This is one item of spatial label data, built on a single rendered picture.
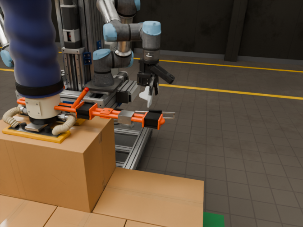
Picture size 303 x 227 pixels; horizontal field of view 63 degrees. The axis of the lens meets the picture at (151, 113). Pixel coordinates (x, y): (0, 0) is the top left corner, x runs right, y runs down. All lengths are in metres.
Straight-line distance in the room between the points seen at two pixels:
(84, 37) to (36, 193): 1.07
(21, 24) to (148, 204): 1.10
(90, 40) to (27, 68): 0.71
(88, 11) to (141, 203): 1.29
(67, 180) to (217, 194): 1.46
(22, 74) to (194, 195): 1.14
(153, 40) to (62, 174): 0.80
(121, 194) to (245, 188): 1.37
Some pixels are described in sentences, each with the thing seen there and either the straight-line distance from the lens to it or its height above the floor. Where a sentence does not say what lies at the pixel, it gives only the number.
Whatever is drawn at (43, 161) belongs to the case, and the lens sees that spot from 1.38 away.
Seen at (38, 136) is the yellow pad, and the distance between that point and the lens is 1.37.
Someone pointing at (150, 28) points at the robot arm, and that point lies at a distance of 1.04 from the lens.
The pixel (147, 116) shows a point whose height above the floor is 1.10.
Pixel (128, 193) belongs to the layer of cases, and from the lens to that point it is 1.56.
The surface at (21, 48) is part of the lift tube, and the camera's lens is 1.26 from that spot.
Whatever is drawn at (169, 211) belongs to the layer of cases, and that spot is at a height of 0.54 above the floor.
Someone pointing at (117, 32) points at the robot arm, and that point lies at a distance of 1.11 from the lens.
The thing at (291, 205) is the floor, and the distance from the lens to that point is 2.58.
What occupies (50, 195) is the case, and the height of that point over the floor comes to 0.61.
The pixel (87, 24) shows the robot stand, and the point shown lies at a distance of 1.87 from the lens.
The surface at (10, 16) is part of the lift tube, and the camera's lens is 1.26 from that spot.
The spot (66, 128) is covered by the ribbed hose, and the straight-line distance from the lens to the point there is 1.30.
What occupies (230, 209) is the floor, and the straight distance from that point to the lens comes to 2.33.
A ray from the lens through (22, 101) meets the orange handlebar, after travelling 1.49.
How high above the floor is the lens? 1.64
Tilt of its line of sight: 27 degrees down
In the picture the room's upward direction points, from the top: 2 degrees clockwise
